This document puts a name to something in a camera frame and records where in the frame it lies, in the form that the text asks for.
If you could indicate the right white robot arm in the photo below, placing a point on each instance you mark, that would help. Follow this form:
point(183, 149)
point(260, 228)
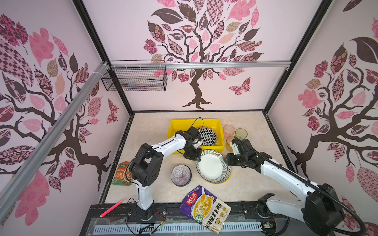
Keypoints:
point(320, 213)

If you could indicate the black wire basket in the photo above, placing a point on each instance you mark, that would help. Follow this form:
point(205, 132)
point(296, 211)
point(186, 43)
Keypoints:
point(136, 75)

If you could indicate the green translucent cup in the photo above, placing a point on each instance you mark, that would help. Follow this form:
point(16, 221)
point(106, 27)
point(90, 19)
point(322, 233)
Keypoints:
point(241, 133)

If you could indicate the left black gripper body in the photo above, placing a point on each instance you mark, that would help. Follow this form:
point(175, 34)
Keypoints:
point(192, 153)

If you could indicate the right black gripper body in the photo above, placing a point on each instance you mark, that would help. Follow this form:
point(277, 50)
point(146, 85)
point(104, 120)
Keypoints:
point(236, 160)

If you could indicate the yellow translucent cup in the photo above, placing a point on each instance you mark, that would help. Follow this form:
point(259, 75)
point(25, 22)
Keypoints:
point(228, 143)

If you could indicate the white striped rim plate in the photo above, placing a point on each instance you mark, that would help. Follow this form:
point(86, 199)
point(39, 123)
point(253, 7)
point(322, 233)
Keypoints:
point(212, 166)

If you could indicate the pink translucent cup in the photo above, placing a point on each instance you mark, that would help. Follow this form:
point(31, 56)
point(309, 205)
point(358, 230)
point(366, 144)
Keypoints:
point(228, 131)

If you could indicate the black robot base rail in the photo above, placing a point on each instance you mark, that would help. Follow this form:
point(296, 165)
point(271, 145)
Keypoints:
point(167, 213)

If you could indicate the purple patterned bowl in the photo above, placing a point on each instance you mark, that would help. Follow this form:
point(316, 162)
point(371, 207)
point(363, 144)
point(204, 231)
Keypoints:
point(181, 175)

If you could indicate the aluminium rail back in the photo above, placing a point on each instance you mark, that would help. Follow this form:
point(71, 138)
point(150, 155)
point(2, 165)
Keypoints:
point(257, 64)

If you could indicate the aluminium rail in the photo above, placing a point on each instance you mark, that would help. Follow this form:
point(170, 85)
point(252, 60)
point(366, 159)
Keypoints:
point(18, 183)
point(257, 64)

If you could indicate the yellow dotted plate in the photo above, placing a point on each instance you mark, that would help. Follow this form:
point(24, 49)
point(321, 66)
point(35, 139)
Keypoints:
point(226, 177)

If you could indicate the yellow plastic bin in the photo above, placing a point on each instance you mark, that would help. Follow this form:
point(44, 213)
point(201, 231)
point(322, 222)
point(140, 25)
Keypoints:
point(215, 124)

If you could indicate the pink marker pen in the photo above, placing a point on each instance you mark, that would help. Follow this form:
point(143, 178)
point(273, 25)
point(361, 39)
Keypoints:
point(110, 209)

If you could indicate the black white geometric plate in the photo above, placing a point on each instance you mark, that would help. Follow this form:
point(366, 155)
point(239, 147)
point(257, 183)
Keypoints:
point(208, 137)

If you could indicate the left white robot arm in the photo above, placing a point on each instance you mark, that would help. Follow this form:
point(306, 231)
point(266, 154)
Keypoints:
point(146, 165)

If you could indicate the white vent grille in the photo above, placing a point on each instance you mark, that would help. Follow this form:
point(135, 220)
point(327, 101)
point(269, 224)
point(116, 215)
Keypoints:
point(173, 228)

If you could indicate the purple seasoning packet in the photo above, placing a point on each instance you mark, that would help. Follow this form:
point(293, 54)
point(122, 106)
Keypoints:
point(205, 208)

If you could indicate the green food packet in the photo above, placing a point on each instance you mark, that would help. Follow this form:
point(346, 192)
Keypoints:
point(122, 175)

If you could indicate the aluminium rail left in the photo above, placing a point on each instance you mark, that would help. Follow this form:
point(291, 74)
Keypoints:
point(18, 183)

